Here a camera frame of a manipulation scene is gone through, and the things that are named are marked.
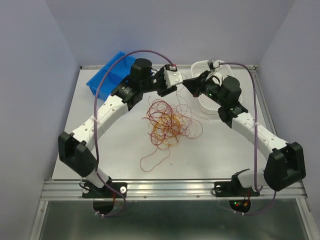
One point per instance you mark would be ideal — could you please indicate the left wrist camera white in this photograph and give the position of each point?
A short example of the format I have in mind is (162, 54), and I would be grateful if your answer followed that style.
(172, 76)

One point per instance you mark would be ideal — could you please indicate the white perforated basket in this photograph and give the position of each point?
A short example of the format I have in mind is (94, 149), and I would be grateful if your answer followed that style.
(230, 91)

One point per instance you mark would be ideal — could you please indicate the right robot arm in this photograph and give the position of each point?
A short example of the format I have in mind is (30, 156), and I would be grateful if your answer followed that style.
(277, 163)

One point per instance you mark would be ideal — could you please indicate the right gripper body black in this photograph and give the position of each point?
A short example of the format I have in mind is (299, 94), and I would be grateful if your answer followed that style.
(210, 89)

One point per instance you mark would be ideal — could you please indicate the aluminium front rail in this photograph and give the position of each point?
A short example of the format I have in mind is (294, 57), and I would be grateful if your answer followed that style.
(137, 190)

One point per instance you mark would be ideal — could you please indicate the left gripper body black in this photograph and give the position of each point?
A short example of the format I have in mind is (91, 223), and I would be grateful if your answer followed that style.
(156, 82)

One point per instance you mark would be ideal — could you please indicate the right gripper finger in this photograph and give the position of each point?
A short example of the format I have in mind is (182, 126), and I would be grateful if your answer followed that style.
(192, 82)
(194, 90)

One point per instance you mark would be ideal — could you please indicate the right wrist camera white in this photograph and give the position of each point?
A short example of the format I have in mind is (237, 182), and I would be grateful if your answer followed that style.
(213, 67)

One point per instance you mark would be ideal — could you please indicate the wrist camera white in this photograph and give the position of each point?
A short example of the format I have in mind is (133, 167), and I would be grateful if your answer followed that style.
(172, 76)
(213, 67)

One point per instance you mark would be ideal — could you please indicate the blue plastic bin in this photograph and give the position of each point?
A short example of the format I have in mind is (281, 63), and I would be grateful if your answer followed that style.
(115, 76)

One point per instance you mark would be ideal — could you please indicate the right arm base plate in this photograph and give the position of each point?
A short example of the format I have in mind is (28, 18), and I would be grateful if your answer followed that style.
(224, 189)

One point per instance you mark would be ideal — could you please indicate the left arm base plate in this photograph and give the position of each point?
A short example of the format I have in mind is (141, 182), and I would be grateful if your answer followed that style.
(90, 191)

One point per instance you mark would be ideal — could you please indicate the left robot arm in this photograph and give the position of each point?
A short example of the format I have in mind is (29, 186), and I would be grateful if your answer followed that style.
(75, 148)

